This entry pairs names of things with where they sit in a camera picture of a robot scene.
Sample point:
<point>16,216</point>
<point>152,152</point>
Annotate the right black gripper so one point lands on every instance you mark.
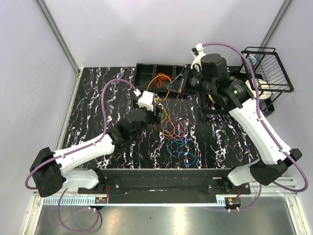
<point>177,85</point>

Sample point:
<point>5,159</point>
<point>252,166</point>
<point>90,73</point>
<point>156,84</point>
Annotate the black wire dish rack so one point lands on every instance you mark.
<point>270,68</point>

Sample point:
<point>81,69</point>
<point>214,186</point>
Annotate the aluminium ruler rail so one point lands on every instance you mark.
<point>102,201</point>

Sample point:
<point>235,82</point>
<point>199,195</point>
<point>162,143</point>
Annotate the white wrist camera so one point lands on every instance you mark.
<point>145,99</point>
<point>198,53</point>

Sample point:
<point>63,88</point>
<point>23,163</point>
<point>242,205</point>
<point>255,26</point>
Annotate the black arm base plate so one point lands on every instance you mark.
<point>164,186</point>

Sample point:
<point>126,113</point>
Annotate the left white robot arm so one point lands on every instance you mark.
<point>53,171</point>

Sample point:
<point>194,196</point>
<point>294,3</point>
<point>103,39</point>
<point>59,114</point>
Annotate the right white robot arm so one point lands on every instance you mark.
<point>275,155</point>

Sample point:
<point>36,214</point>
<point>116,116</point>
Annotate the white ceramic bowl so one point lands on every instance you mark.
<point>263,89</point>

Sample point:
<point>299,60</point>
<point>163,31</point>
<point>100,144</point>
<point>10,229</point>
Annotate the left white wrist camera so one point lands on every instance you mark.
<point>145,99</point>

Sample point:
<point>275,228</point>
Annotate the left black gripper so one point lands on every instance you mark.
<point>155,119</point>

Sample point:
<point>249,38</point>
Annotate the pale blue cup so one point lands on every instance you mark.
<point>251,59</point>

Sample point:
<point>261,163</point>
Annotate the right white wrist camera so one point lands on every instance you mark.
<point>198,53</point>

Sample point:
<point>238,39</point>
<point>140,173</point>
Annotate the black three-compartment bin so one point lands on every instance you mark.
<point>144,73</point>

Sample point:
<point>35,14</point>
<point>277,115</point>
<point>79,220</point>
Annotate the black tray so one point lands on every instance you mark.
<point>210,107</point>

